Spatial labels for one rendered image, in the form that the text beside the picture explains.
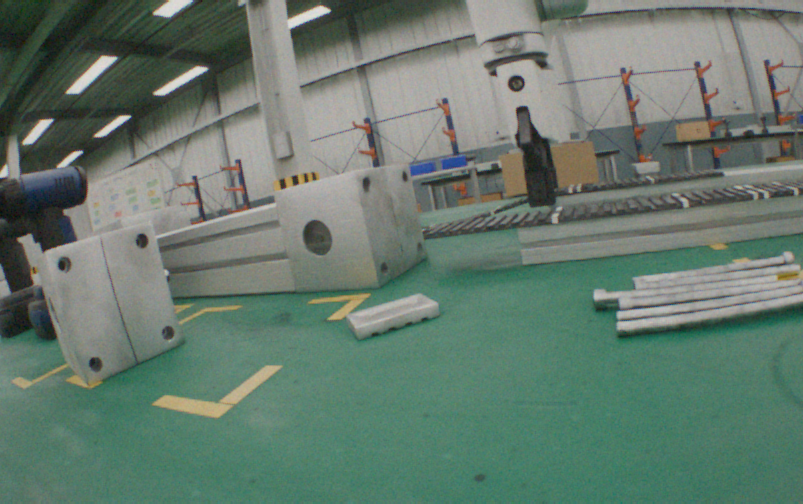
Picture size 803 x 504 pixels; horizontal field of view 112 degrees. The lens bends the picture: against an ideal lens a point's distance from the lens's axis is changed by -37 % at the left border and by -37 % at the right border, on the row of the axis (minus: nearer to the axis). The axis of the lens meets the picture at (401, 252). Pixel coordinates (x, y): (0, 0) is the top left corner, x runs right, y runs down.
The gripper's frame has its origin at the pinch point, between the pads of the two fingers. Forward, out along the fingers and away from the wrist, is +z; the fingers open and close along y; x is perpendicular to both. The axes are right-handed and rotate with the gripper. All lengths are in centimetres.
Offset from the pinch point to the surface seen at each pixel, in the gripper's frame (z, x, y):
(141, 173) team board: -99, 527, 245
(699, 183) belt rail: 1.6, -19.5, -2.0
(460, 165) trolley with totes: -6, 103, 280
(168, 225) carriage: -6, 52, -16
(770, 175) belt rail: 1.5, -29.8, -2.0
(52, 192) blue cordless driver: -14, 51, -35
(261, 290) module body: 3.4, 24.3, -24.0
